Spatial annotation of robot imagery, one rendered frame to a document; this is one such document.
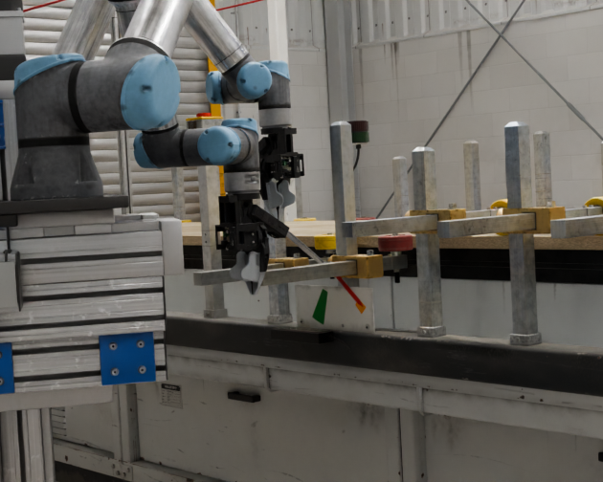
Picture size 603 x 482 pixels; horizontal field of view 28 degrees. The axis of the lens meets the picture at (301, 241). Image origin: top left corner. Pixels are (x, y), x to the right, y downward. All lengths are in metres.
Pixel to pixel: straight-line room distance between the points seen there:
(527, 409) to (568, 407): 0.10
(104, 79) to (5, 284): 0.36
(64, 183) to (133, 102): 0.17
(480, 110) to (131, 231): 9.97
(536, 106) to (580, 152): 0.65
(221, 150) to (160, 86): 0.44
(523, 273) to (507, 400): 0.27
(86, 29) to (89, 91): 0.73
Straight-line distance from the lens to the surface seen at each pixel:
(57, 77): 1.97
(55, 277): 1.96
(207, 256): 3.12
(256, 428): 3.45
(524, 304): 2.39
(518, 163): 2.37
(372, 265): 2.67
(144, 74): 1.91
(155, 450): 3.89
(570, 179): 11.19
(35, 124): 1.98
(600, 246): 2.51
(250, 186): 2.46
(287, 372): 2.96
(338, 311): 2.74
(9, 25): 2.25
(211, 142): 2.35
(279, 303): 2.91
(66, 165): 1.96
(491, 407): 2.51
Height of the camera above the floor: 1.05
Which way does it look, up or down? 3 degrees down
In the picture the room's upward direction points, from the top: 3 degrees counter-clockwise
